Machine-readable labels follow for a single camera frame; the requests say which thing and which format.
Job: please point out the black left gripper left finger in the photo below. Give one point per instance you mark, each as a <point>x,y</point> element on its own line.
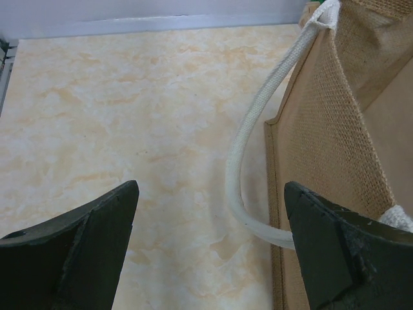
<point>72,261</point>

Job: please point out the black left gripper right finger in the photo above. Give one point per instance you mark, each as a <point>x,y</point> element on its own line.
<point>348,261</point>

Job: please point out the tan canvas tote bag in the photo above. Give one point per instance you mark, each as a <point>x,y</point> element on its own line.
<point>343,129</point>

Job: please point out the aluminium frame rail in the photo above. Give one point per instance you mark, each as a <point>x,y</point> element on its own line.
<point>8,54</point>

